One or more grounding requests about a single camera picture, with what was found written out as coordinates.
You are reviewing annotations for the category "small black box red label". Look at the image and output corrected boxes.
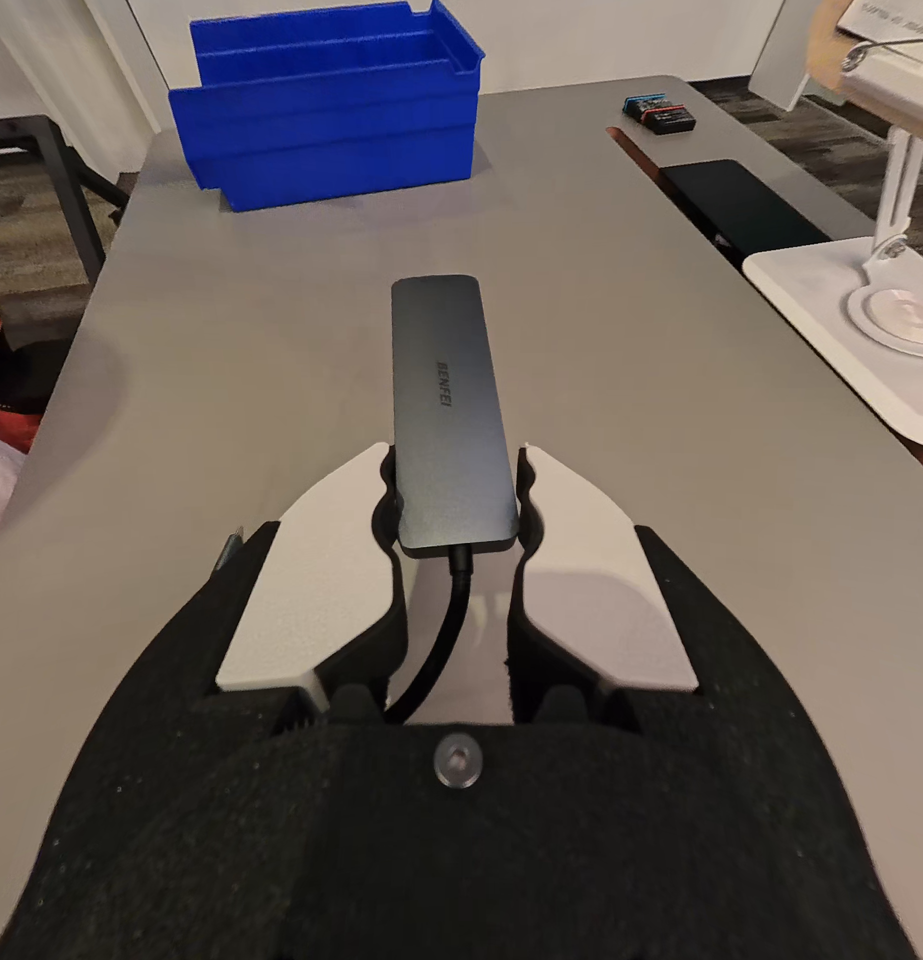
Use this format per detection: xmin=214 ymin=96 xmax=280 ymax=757
xmin=641 ymin=105 xmax=697 ymax=137

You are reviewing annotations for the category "printed instruction sheet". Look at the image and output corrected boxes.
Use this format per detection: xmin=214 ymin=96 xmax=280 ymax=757
xmin=836 ymin=0 xmax=923 ymax=48

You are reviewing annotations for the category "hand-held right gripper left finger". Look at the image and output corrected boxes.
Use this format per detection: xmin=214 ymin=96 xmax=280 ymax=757
xmin=215 ymin=441 xmax=409 ymax=715

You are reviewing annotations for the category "red black bag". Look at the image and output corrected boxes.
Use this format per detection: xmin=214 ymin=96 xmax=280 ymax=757
xmin=0 ymin=288 xmax=46 ymax=453

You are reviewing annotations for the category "blue plastic bin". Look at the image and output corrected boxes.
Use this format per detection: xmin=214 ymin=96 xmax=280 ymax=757
xmin=167 ymin=0 xmax=487 ymax=214

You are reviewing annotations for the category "wide grey usb hub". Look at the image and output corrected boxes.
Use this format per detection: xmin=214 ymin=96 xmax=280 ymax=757
xmin=210 ymin=273 xmax=523 ymax=727

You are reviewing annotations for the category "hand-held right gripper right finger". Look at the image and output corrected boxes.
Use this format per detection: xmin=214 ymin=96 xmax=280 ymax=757
xmin=505 ymin=444 xmax=701 ymax=715

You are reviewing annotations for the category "wooden document stand white base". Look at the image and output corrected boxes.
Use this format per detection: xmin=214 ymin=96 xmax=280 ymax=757
xmin=742 ymin=0 xmax=923 ymax=451

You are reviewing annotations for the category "black phone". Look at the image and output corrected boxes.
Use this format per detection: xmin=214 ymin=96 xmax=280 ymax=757
xmin=658 ymin=159 xmax=834 ymax=271

